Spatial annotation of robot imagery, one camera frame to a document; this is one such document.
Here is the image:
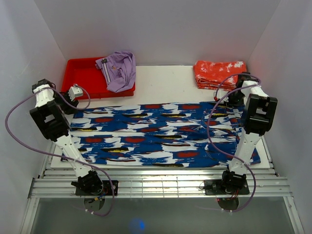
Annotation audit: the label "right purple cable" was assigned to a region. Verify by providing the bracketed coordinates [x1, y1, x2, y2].
[195, 74, 262, 213]

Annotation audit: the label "folded orange white trousers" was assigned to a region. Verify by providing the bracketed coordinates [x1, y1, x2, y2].
[193, 60, 247, 91]

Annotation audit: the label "blue white red patterned trousers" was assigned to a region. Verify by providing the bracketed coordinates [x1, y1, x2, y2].
[60, 101, 261, 169]

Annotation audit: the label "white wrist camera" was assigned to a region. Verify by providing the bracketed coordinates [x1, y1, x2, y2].
[67, 84, 83, 101]
[213, 89, 228, 101]

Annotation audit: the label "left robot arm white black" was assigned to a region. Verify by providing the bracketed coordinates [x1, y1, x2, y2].
[30, 79, 103, 195]

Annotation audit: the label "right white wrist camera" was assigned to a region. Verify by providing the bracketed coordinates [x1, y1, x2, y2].
[213, 89, 228, 101]

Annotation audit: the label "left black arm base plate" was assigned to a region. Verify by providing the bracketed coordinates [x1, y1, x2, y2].
[75, 180, 119, 196]

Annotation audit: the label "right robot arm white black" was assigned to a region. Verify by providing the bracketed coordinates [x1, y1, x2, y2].
[220, 72, 278, 194]

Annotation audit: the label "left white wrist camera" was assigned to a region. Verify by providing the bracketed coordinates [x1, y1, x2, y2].
[67, 84, 83, 101]

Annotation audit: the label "purple trousers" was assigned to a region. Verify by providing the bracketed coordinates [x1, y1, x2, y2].
[95, 51, 136, 93]

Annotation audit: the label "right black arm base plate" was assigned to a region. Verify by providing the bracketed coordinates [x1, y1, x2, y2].
[199, 179, 250, 195]

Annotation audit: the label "red plastic tray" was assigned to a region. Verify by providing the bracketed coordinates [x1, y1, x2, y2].
[61, 58, 136, 99]

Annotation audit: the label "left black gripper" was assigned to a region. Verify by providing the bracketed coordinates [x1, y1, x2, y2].
[53, 89, 79, 115]

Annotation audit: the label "aluminium rail frame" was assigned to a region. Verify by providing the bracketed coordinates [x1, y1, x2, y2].
[21, 139, 304, 234]

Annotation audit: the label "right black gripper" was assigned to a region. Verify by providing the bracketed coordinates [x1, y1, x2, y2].
[224, 90, 246, 107]

